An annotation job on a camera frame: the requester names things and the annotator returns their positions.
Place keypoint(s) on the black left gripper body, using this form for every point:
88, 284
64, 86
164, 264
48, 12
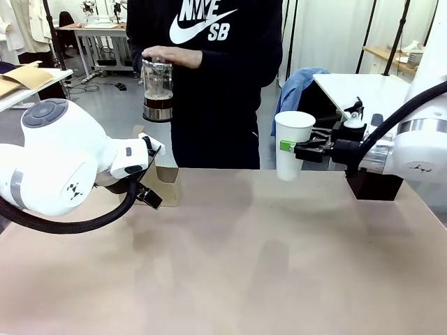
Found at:
120, 184

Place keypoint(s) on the grey metal workbench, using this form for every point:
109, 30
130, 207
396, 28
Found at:
101, 33

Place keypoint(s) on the brown cardboard cup carrier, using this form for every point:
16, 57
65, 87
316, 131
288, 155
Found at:
167, 188

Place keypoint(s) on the black stand pole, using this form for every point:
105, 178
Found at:
363, 35
56, 35
396, 35

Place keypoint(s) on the glass french press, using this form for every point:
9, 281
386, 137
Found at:
158, 90

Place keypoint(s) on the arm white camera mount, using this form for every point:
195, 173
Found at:
155, 144
354, 120

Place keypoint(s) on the black floor power strip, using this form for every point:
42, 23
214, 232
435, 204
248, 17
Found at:
120, 86

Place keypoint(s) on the white lab coat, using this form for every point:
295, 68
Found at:
10, 28
36, 24

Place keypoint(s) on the person's black hoodie torso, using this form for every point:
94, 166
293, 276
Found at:
216, 104

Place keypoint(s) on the white side table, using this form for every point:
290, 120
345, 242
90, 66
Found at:
370, 90

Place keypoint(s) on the blue cloth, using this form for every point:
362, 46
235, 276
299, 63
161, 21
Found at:
290, 90

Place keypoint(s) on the right arm white camera mount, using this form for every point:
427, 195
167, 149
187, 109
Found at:
354, 120

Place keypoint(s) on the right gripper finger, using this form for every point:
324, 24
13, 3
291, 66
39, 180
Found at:
323, 136
311, 153

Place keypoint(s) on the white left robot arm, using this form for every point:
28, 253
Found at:
52, 157

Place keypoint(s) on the white paper cup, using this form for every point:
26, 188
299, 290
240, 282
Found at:
291, 127

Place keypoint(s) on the grey stacked dishes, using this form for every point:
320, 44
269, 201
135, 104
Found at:
415, 57

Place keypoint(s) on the brown cardboard sheet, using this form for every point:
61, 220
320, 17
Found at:
24, 78

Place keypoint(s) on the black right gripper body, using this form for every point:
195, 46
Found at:
345, 150

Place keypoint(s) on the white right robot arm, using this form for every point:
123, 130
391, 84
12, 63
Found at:
422, 153

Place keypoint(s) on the white desk with cardboard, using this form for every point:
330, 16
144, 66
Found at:
21, 99

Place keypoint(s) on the left arm white camera mount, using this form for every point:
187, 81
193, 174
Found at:
155, 144

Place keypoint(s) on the small white background robot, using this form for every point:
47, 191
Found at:
91, 12

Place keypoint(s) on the wooden shelf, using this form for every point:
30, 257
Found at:
384, 56

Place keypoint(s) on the person's left hand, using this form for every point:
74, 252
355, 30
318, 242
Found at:
174, 56

